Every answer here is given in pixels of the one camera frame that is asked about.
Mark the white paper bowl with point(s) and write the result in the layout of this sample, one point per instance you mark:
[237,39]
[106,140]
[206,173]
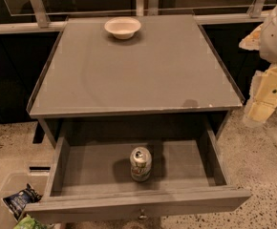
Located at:
[122,27]

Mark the metal railing with glass panels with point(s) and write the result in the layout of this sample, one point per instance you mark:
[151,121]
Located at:
[24,16]

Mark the green snack bag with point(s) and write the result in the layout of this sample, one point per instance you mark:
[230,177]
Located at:
[29,223]

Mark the metal drawer knob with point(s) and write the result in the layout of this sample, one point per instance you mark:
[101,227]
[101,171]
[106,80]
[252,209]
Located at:
[142,216]

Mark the grey open top drawer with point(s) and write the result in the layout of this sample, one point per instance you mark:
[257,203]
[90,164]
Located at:
[90,178]

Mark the dark blue snack bag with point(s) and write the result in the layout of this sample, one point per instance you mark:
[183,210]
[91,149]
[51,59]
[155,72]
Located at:
[17,202]

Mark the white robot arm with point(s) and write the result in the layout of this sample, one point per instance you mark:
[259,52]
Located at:
[268,38]

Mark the grey cabinet with counter top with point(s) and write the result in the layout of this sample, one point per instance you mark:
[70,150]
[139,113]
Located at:
[168,66]

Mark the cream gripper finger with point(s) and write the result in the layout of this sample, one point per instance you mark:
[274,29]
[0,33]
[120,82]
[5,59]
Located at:
[252,41]
[262,101]

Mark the silver green 7up can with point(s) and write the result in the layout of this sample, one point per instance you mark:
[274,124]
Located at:
[141,163]

